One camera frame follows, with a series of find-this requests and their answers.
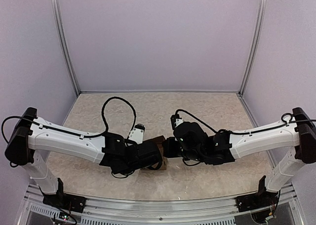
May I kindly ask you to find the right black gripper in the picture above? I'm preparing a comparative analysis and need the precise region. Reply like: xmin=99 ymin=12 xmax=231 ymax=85
xmin=161 ymin=137 xmax=205 ymax=163

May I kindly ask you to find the brown cardboard box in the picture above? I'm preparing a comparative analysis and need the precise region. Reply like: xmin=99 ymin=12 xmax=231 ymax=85
xmin=141 ymin=135 xmax=168 ymax=171

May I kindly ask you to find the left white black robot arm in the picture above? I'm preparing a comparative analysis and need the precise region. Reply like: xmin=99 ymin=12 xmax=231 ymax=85
xmin=4 ymin=107 xmax=162 ymax=208

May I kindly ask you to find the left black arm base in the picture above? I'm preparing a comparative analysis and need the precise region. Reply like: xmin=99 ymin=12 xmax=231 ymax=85
xmin=41 ymin=178 xmax=87 ymax=213

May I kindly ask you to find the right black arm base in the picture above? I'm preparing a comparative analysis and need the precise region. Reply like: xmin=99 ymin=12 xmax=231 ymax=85
xmin=235 ymin=176 xmax=279 ymax=212

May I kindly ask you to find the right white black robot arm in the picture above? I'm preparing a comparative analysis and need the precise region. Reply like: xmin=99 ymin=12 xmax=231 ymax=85
xmin=162 ymin=107 xmax=316 ymax=207

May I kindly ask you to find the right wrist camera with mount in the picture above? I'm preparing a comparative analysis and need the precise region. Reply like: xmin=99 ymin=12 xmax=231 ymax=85
xmin=170 ymin=113 xmax=184 ymax=130

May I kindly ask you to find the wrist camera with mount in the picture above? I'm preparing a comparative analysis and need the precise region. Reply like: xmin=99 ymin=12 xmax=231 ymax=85
xmin=170 ymin=113 xmax=184 ymax=130
xmin=128 ymin=124 xmax=145 ymax=144

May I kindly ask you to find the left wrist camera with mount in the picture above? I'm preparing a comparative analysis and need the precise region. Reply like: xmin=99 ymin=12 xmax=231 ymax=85
xmin=128 ymin=124 xmax=145 ymax=144

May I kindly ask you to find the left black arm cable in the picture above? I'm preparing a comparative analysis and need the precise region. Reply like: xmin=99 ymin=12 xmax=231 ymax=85
xmin=101 ymin=96 xmax=138 ymax=136

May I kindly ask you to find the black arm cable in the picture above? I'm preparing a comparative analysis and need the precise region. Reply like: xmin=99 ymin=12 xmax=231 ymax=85
xmin=101 ymin=96 xmax=138 ymax=136
xmin=174 ymin=108 xmax=316 ymax=135

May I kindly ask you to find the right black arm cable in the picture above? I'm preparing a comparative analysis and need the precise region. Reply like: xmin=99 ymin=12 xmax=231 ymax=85
xmin=174 ymin=108 xmax=316 ymax=135

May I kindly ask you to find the front aluminium frame rail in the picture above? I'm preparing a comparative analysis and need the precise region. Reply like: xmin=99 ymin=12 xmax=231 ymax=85
xmin=14 ymin=183 xmax=307 ymax=225

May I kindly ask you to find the right aluminium corner post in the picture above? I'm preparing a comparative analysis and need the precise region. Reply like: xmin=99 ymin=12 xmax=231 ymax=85
xmin=238 ymin=0 xmax=267 ymax=98

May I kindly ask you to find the aluminium corner post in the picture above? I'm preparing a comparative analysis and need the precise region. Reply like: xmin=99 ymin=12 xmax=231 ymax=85
xmin=238 ymin=0 xmax=267 ymax=98
xmin=51 ymin=0 xmax=81 ymax=97

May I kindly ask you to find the left aluminium corner post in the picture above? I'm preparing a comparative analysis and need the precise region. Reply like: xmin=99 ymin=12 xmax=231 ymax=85
xmin=51 ymin=0 xmax=81 ymax=97

